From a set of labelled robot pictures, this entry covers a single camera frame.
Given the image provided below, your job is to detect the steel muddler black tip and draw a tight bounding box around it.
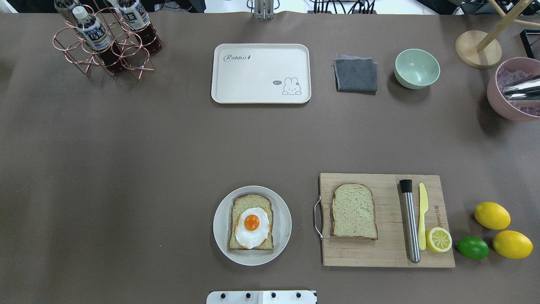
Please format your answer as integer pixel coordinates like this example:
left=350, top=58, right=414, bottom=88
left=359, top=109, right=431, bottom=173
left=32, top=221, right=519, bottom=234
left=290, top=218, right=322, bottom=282
left=399, top=179, right=421, bottom=264

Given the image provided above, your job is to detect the mint green bowl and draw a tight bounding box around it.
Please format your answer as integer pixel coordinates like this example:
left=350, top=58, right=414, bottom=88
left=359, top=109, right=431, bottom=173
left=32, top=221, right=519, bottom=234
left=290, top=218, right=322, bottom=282
left=394, top=49, right=440, bottom=89

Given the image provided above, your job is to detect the bread slice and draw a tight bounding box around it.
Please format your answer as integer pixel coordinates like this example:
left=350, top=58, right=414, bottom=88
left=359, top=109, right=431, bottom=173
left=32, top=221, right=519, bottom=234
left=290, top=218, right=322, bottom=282
left=330, top=183, right=378, bottom=241
left=228, top=194, right=274, bottom=251

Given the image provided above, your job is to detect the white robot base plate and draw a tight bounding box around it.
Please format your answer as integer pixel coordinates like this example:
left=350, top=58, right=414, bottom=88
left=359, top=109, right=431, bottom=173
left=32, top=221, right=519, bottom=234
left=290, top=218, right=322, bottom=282
left=206, top=290, right=318, bottom=304

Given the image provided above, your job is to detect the yellow plastic knife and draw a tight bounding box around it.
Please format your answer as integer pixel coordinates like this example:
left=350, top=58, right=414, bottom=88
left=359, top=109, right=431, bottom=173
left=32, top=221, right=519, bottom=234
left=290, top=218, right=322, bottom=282
left=417, top=183, right=429, bottom=251

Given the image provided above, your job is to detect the lower yellow lemon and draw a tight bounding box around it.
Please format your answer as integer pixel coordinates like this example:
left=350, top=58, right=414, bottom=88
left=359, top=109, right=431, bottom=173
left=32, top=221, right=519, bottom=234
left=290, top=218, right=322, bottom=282
left=492, top=230, right=534, bottom=259

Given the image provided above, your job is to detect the pink bowl with ice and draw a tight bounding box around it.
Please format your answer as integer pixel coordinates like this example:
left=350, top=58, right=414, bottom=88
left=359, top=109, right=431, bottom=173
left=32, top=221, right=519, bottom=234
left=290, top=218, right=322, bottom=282
left=487, top=57, right=540, bottom=122

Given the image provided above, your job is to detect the tea bottle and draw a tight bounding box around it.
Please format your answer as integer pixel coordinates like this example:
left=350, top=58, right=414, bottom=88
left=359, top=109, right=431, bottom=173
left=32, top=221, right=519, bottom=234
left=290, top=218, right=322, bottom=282
left=118, top=0, right=162, bottom=53
left=72, top=5, right=124, bottom=73
left=54, top=0, right=80, bottom=27

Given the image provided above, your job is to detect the white rabbit tray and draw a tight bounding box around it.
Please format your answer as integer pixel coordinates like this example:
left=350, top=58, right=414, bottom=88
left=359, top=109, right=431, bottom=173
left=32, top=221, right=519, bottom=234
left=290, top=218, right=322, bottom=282
left=211, top=43, right=312, bottom=104

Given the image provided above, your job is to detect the yellow lemon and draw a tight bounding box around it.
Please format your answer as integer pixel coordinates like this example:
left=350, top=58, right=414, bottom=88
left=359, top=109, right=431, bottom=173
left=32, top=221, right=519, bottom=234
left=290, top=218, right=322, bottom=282
left=492, top=230, right=534, bottom=259
left=474, top=201, right=511, bottom=230

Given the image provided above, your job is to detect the white round plate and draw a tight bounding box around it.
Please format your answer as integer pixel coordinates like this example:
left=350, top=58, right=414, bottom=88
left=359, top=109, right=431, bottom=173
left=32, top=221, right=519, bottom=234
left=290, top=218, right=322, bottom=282
left=213, top=185, right=292, bottom=266

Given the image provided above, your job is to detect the upper yellow lemon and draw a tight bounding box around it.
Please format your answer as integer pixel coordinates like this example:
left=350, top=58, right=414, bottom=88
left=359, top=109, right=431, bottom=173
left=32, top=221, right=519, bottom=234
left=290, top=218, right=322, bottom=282
left=474, top=201, right=511, bottom=230

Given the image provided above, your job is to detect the green lime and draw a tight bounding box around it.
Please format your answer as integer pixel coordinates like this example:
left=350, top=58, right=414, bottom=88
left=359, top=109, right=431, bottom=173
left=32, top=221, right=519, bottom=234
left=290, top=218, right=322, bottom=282
left=456, top=236, right=490, bottom=260

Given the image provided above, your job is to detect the right tea bottle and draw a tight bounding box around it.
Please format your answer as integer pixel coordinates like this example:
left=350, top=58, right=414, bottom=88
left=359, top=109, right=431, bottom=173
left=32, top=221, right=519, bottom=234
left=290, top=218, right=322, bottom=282
left=118, top=0, right=162, bottom=53

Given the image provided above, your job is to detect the aluminium camera mount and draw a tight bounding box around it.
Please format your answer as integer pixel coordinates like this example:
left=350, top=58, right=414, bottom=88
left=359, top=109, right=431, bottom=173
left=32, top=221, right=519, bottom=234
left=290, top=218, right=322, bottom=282
left=252, top=0, right=275, bottom=20

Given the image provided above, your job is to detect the copper wire bottle rack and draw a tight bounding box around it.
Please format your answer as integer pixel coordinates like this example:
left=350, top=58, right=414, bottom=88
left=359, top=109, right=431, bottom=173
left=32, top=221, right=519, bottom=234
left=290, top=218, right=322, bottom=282
left=53, top=0, right=154, bottom=79

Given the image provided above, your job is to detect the left rear tea bottle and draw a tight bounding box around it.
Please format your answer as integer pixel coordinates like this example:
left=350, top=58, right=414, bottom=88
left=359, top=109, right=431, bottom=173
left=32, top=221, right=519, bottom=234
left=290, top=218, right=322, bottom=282
left=54, top=0, right=80, bottom=27

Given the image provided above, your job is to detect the grey folded cloth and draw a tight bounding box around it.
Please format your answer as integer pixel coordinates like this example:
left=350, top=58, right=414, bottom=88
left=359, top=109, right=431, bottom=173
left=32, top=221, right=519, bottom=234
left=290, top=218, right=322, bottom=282
left=334, top=55, right=378, bottom=94

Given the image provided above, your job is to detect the front tea bottle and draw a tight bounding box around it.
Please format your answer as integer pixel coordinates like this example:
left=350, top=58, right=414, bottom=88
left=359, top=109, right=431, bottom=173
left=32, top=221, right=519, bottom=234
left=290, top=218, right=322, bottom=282
left=72, top=5, right=124, bottom=73

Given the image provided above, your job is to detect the wooden cup stand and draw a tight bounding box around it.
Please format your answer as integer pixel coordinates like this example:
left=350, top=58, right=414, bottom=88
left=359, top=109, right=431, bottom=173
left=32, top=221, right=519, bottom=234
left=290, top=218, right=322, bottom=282
left=455, top=0, right=540, bottom=69

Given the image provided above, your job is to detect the fried egg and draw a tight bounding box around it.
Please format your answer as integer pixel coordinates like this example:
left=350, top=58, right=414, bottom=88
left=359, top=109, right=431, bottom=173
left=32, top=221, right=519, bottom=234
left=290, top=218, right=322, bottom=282
left=234, top=206, right=270, bottom=250

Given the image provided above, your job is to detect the steel ice scoop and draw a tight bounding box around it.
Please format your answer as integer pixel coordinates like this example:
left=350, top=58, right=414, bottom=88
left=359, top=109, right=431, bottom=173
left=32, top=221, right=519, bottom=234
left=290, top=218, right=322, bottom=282
left=502, top=76, right=540, bottom=100

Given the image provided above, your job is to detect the half lemon slice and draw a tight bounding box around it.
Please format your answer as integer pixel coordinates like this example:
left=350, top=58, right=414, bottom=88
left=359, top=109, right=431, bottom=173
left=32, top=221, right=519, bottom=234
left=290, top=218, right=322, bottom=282
left=426, top=227, right=453, bottom=253

